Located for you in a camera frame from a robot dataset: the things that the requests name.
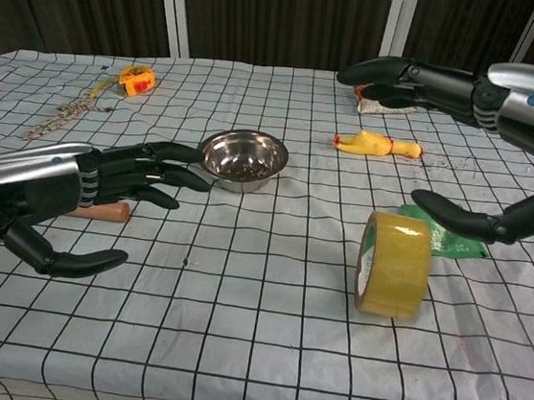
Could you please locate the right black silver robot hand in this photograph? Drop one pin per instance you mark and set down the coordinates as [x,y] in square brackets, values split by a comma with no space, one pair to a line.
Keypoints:
[527,114]

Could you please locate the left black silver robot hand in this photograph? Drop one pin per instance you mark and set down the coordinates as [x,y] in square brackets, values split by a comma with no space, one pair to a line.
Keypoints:
[34,168]

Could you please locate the brown wooden stick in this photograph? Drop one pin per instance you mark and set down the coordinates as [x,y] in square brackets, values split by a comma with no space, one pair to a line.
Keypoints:
[109,211]

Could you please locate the yellow tape measure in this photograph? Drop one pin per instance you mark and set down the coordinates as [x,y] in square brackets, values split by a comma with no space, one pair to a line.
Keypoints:
[138,81]

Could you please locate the orange white snack bag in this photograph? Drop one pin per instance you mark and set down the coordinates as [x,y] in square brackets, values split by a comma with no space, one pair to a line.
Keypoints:
[379,107]

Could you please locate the green foil packet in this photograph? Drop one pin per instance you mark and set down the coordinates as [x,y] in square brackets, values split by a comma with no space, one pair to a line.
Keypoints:
[455,245]

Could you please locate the yellow rubber chicken toy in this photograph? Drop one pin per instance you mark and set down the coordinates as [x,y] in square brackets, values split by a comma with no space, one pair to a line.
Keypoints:
[374,145]

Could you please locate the yellow packing tape roll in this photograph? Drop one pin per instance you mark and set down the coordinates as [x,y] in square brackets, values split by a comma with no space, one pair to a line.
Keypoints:
[396,272]

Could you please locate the stainless steel bowl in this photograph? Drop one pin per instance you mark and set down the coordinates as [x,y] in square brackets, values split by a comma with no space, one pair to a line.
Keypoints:
[241,151]

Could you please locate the white black checkered tablecloth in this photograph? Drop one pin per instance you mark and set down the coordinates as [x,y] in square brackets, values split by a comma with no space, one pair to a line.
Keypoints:
[250,343]

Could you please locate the white frame post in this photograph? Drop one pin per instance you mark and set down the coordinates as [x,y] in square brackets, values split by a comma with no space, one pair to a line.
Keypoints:
[532,27]
[175,6]
[399,17]

